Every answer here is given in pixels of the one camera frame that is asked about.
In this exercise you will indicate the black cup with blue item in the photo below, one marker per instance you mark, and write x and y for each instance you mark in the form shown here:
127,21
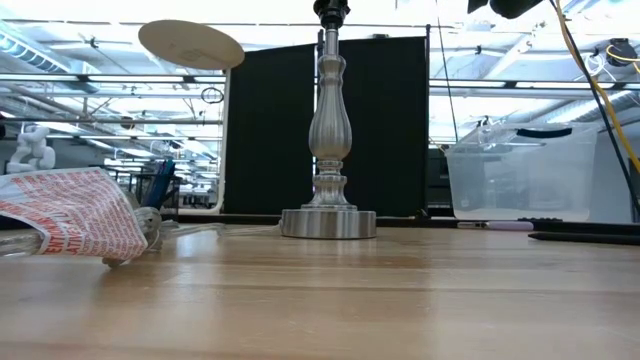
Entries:
162,182

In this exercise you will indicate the white desk lamp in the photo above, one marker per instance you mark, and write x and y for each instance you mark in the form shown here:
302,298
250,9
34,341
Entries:
190,45

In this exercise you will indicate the clear plastic storage bin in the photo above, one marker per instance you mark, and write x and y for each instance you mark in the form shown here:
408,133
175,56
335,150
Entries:
525,180

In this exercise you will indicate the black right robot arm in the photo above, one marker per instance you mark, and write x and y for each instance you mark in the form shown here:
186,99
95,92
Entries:
510,7

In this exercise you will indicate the black pen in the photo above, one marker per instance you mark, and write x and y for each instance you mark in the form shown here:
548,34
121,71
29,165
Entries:
585,238

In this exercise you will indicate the black partition panel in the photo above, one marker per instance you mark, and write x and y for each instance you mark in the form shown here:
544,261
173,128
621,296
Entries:
265,150

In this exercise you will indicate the silver lamp base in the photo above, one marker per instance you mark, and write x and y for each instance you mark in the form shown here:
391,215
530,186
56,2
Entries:
328,135

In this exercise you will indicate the red white warning tag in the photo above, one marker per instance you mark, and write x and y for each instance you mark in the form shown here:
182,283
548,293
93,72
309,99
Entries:
80,215

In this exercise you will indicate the black aluminium frame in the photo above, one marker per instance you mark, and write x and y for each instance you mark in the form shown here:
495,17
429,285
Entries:
410,221

